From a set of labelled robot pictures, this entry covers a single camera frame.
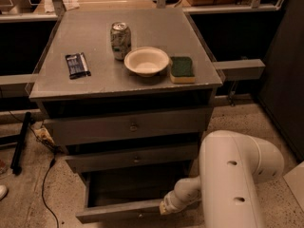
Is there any grey drawer cabinet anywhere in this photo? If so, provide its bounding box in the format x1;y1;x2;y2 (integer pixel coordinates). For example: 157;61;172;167
28;7;223;220

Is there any grey rail beam right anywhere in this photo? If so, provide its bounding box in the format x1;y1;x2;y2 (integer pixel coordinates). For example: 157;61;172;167
213;59;265;81

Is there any dark blue snack packet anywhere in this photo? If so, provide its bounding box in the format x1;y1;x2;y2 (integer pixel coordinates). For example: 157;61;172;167
65;52;91;80

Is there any white shoe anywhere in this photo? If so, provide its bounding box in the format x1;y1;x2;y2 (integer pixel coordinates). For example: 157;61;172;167
0;185;8;200

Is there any white board corner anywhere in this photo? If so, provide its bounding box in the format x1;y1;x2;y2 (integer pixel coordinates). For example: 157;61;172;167
284;161;304;212

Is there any grey middle drawer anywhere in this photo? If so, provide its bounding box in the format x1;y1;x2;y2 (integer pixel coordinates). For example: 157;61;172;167
66;142;199;173

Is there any white paper bowl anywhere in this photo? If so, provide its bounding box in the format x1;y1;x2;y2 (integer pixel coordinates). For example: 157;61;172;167
124;47;170;77

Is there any grey rail beam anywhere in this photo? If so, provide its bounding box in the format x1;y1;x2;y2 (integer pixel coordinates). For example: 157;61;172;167
213;59;265;81
0;74;38;98

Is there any grey drawer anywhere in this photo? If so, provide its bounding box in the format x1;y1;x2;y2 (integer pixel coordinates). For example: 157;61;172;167
66;142;199;173
76;161;193;223
45;107;213;146

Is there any black floor cable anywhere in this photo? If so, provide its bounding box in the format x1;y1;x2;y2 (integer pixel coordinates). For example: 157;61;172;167
6;109;61;228

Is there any white paper on counter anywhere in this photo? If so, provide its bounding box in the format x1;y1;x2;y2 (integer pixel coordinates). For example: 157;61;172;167
63;0;80;10

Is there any crushed green soda can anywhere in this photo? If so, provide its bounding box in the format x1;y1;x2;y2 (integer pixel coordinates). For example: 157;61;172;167
110;22;131;60

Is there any black pole on floor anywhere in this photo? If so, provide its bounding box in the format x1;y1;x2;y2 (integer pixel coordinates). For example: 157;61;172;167
10;112;31;175

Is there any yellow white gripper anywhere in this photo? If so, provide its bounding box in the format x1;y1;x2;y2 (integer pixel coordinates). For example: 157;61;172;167
159;200;168;215

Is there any grey rail beam left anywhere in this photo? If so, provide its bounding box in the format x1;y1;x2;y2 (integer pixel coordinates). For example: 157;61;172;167
0;74;38;98

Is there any grey top drawer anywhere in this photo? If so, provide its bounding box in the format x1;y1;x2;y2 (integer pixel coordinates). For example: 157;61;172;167
45;107;213;146

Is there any green yellow sponge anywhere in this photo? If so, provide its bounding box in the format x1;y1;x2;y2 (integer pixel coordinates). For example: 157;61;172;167
170;57;195;84

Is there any grey bottom drawer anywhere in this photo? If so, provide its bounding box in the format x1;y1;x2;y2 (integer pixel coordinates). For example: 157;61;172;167
76;161;193;223

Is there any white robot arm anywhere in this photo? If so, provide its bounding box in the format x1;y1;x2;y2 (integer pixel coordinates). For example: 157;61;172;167
160;130;284;228

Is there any white power strip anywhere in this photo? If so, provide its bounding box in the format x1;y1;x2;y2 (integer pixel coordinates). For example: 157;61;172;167
34;127;54;145

